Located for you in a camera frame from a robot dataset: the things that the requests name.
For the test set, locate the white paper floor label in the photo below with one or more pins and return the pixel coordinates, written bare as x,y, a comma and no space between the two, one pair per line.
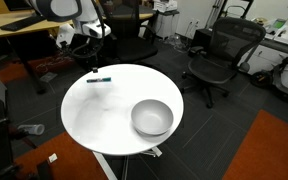
53,158

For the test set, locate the white round bowl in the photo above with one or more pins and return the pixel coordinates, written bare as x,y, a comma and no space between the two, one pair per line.
152,116

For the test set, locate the green item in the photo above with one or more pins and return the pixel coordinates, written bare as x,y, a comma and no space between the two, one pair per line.
279,23

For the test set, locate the white drawer cabinet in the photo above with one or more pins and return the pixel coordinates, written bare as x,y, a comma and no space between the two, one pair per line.
166,25

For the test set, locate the black monitor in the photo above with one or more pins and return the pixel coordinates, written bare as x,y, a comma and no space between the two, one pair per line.
17,3

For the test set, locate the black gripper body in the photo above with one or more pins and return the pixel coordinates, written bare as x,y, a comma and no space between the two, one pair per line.
91,53

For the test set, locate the teal black marker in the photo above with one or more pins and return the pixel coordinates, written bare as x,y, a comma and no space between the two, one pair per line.
99,80

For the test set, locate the white table base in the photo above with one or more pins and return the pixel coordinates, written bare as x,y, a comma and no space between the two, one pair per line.
130,160

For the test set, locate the wooden desk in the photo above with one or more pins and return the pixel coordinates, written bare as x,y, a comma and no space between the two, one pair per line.
4,20

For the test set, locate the black box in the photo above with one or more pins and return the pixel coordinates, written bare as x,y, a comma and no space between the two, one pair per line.
202,37

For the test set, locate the black mesh office chair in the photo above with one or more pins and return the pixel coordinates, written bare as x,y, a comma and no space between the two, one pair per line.
217,70

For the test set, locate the black keyboard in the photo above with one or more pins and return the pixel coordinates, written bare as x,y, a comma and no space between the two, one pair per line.
20,22

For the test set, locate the clear plastic bottle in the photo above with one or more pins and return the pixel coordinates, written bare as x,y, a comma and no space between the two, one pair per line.
33,129

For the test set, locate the black padded office chair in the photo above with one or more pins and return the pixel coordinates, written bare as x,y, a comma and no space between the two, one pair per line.
134,50

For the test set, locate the grey floor plate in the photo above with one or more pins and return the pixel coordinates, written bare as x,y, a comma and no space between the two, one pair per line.
48,77

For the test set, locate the black electric scooter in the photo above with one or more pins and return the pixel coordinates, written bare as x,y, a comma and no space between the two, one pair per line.
277,78

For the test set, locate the white long desk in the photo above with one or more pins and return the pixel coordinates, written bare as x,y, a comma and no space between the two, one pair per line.
284,43

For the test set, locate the white printer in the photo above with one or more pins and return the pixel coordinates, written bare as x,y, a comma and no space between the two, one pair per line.
165,5

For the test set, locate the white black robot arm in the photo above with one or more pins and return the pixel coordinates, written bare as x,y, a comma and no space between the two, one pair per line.
62,10

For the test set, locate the round wooden table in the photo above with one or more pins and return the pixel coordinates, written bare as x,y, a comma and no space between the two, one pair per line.
147,15

